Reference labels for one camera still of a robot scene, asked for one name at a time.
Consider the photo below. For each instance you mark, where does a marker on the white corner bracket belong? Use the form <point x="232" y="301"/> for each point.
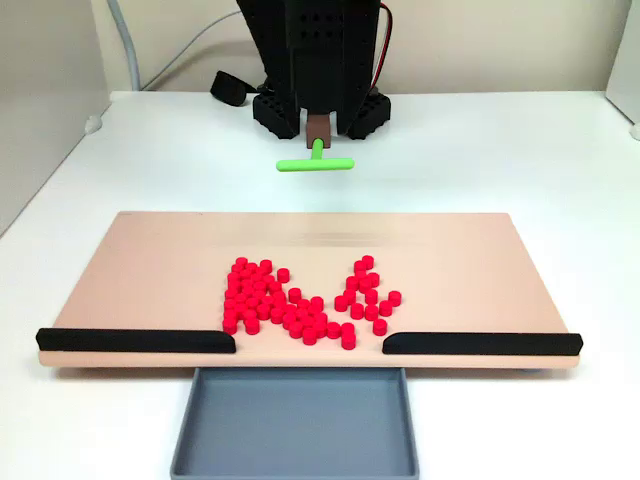
<point x="635" y="131"/>
<point x="93" y="124"/>

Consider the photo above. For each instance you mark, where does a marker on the green T-shaped pusher tool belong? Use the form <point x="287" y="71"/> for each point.
<point x="315" y="164"/>

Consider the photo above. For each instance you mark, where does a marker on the black edge rail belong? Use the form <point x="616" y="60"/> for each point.
<point x="480" y="343"/>
<point x="135" y="341"/>

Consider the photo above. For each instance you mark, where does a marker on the grey shallow tray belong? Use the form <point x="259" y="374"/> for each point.
<point x="295" y="425"/>

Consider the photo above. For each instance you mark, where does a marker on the beige flat board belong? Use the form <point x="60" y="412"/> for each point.
<point x="150" y="280"/>

